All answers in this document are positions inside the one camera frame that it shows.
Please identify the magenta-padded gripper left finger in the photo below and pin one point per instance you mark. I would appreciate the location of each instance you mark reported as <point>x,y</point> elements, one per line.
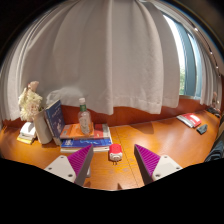
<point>61,166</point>

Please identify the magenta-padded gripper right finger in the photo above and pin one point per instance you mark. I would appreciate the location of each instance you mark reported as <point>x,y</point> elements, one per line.
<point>163,166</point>

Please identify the red and white charger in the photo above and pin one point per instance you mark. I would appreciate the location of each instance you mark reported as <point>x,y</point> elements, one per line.
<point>115,151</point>

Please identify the grey standing book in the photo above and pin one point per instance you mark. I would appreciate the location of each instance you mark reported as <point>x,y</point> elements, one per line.
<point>57,140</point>

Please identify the blue flat book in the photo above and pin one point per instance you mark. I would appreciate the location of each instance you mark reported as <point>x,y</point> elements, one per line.
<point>75,143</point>

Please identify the orange flat book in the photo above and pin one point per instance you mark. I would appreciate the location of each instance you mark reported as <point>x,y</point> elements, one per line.
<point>70,131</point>

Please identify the white ceramic vase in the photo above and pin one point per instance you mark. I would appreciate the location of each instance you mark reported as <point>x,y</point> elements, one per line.
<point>42,130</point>

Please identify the white flat book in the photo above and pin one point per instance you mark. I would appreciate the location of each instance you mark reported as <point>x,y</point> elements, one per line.
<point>101,149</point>

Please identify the yellow book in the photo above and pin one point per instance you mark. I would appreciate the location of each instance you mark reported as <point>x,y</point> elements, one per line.
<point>24,140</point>

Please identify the blue standing book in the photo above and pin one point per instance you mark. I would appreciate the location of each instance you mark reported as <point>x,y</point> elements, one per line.
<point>55,118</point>

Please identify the clear bottle with green label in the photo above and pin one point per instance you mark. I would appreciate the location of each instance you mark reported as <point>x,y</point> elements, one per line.
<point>84,120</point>

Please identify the red flat book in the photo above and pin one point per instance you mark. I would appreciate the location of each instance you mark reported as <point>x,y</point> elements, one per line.
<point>101,131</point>

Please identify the small dark object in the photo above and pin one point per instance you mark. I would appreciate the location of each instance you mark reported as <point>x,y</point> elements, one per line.
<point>202,129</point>

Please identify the red and white packet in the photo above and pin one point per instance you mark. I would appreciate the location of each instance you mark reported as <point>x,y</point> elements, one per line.
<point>190,119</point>

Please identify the dark chair back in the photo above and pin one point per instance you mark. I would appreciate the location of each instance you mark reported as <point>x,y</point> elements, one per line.
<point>216,150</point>

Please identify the white and pink flowers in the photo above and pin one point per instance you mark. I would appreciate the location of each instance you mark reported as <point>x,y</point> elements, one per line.
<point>30,103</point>

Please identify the white curtain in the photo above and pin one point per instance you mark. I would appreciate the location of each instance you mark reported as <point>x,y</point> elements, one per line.
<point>210,83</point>
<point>100,56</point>

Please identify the window with blue frame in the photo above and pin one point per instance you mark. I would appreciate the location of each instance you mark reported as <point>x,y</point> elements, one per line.
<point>188,63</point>

